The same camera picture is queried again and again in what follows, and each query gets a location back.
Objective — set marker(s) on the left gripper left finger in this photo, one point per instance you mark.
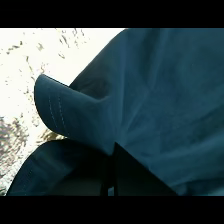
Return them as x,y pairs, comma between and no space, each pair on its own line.
104,183

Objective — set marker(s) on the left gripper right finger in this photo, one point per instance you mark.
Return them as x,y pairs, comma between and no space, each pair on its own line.
133,180

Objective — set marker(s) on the dark blue garment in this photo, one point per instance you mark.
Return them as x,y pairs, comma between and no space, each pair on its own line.
160,100

